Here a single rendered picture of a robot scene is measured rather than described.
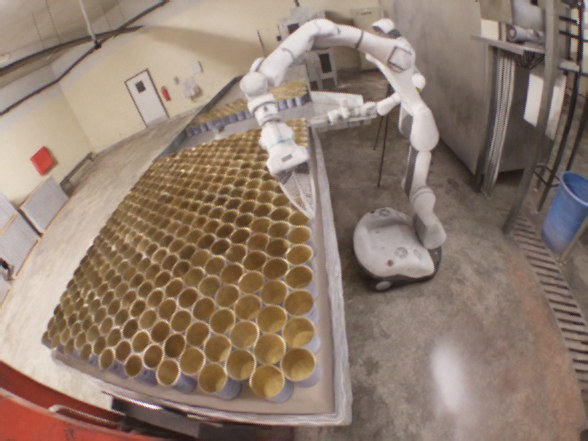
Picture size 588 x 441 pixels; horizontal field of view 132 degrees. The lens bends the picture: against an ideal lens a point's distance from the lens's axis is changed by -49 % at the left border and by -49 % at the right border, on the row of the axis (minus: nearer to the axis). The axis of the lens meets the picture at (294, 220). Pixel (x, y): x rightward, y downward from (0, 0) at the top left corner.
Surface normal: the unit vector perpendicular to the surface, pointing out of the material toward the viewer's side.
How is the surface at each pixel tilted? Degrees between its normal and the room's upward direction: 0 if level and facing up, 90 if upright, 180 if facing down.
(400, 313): 0
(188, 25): 90
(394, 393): 0
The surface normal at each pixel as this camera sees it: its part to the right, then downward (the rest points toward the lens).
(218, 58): -0.01, 0.69
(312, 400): -0.24, -0.72
